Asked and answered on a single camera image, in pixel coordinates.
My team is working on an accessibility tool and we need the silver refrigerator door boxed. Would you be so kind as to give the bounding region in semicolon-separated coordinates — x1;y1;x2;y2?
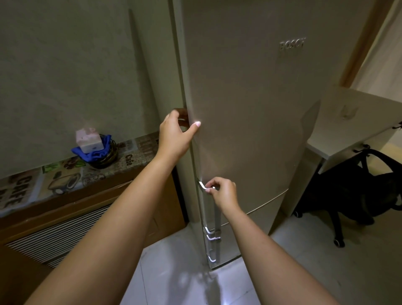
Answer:
172;0;377;227
201;190;289;270

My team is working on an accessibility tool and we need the person's right hand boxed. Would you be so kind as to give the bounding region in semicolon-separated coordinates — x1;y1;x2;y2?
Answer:
205;177;241;216

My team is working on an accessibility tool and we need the brown wooden radiator cabinet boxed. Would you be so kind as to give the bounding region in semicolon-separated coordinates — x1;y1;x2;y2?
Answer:
0;171;186;305

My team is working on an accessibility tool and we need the dark wicker basket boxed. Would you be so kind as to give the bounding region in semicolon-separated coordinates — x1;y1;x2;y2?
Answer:
85;138;119;169

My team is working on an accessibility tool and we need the long silver door handle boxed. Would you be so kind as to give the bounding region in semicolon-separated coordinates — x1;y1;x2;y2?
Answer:
197;178;222;241

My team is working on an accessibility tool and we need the wooden door frame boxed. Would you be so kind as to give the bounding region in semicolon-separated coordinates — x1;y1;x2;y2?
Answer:
339;0;397;89

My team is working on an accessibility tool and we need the person's left forearm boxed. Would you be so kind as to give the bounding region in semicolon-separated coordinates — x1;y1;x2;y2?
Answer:
25;155;178;305

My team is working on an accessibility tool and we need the white desk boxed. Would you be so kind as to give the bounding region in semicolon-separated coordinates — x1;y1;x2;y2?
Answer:
280;86;402;218

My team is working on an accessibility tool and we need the person's left hand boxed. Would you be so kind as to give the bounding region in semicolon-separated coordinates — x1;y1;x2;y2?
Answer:
156;108;201;167

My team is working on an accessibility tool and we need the printed table cover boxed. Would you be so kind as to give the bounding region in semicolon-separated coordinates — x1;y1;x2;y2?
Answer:
0;132;161;218

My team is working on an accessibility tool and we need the short silver door handle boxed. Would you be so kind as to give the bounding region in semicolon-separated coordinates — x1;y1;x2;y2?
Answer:
205;236;222;264

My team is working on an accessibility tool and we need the pink and white box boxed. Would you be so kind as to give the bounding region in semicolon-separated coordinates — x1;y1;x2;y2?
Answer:
75;127;104;154

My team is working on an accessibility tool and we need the person's right forearm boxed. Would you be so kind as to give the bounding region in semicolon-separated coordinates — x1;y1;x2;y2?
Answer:
220;204;340;305

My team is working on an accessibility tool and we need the black office chair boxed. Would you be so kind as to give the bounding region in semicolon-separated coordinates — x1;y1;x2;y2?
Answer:
293;148;402;248

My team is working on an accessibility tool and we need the blue cloth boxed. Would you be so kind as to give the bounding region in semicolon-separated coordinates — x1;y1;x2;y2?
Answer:
71;134;113;164

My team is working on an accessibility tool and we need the silver refrigerator body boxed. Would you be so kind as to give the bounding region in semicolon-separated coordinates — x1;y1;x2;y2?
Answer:
129;0;209;269

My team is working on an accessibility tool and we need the white slatted radiator grille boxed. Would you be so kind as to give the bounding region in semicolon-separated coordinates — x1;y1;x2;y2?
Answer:
6;204;112;268

